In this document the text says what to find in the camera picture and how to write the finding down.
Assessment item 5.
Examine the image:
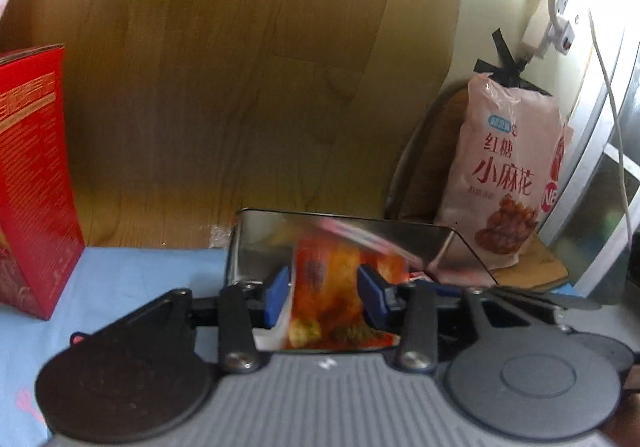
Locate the orange-red snack packet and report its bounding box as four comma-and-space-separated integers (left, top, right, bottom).
254, 233, 409, 351

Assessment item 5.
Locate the black open cardboard box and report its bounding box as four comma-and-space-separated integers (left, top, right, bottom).
224, 207, 499, 353

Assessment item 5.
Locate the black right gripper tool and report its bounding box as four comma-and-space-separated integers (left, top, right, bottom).
480, 280, 639, 380

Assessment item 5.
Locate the blue cartoon pig bedsheet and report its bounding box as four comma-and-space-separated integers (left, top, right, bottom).
1, 248, 227, 446

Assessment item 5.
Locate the pink snack bag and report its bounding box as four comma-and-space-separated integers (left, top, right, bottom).
436, 74, 573, 271

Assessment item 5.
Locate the red gift box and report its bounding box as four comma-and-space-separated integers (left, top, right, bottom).
1, 45, 85, 320

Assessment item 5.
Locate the white power strip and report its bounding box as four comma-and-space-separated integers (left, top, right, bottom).
521, 0, 576, 59

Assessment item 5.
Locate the white window frame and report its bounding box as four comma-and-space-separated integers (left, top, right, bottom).
539, 30, 639, 304

